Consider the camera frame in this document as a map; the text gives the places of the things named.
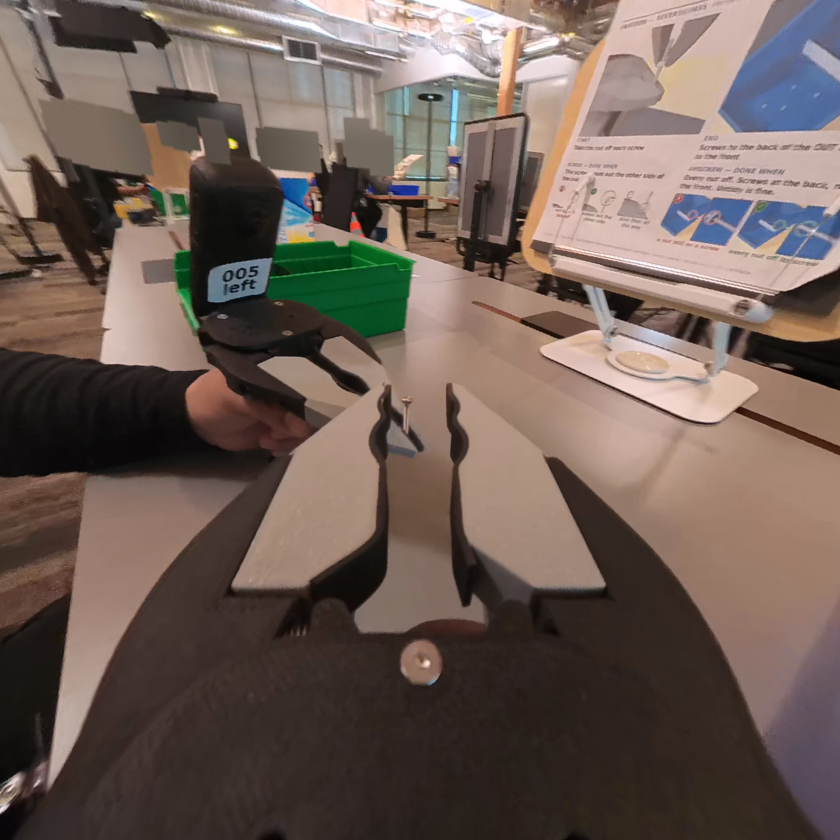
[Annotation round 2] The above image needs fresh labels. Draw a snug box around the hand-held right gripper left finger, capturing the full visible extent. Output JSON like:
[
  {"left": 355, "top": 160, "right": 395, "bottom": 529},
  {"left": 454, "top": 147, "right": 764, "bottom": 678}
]
[{"left": 231, "top": 385, "right": 393, "bottom": 614}]

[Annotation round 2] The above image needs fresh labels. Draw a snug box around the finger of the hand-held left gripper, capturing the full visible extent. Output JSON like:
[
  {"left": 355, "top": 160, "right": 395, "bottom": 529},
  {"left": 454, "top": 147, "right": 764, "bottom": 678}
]
[
  {"left": 315, "top": 318, "right": 424, "bottom": 458},
  {"left": 205, "top": 344, "right": 370, "bottom": 431}
]

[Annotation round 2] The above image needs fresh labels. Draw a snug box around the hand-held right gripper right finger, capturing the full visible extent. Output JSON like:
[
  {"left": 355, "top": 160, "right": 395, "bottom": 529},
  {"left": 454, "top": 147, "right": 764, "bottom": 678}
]
[{"left": 445, "top": 383, "right": 606, "bottom": 631}]

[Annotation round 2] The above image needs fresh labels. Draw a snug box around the green plastic bin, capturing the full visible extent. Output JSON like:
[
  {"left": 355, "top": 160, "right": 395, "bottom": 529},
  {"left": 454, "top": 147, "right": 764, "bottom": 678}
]
[{"left": 173, "top": 239, "right": 417, "bottom": 337}]

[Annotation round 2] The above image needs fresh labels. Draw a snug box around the person's left forearm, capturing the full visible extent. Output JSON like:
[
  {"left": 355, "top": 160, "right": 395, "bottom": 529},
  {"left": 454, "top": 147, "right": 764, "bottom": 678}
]
[{"left": 0, "top": 348, "right": 211, "bottom": 476}]

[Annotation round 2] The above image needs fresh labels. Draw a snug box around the grey desk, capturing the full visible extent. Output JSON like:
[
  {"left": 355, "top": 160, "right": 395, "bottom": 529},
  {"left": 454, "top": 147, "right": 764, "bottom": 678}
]
[{"left": 49, "top": 220, "right": 840, "bottom": 840}]

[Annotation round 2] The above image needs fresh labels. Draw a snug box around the person's left hand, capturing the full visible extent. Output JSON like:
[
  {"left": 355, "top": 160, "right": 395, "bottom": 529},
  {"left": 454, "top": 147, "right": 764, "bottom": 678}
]
[{"left": 185, "top": 369, "right": 317, "bottom": 458}]

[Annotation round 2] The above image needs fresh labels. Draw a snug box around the wipes canister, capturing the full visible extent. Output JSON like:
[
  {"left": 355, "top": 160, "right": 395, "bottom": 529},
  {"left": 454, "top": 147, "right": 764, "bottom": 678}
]
[{"left": 279, "top": 177, "right": 316, "bottom": 245}]

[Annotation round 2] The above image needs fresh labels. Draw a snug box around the dark jacket on chair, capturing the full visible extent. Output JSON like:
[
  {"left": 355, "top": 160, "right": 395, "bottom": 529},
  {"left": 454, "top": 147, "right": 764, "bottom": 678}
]
[{"left": 26, "top": 154, "right": 109, "bottom": 283}]

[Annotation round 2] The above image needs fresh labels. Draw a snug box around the black floor lamp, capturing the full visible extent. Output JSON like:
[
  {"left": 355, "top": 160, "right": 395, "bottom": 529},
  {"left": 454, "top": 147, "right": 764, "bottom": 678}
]
[{"left": 416, "top": 94, "right": 444, "bottom": 238}]

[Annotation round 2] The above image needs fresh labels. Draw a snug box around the black flat pad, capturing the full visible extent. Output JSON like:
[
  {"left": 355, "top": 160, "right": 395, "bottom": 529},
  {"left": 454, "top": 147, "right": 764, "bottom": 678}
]
[{"left": 521, "top": 310, "right": 595, "bottom": 337}]

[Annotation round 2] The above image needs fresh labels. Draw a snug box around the grey panel on black stand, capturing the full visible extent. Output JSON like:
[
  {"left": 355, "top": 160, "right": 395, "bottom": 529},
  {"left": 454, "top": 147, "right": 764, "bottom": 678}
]
[{"left": 456, "top": 113, "right": 531, "bottom": 273}]

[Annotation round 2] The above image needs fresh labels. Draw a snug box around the white document stand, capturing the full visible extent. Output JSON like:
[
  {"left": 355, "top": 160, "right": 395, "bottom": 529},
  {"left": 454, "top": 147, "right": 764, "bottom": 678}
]
[{"left": 539, "top": 246, "right": 775, "bottom": 422}]

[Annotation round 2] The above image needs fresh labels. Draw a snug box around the person's black clothing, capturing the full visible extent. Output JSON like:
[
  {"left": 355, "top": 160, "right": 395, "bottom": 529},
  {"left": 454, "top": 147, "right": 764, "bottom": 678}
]
[{"left": 0, "top": 597, "right": 73, "bottom": 840}]

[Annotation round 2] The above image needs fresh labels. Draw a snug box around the instruction sheet on white stand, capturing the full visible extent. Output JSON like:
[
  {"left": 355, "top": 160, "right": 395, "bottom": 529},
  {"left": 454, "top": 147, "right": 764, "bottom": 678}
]
[{"left": 521, "top": 36, "right": 840, "bottom": 342}]

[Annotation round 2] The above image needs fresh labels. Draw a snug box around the black wall screen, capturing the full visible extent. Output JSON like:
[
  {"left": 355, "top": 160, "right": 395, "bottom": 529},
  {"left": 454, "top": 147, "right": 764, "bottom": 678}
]
[{"left": 131, "top": 91, "right": 250, "bottom": 158}]

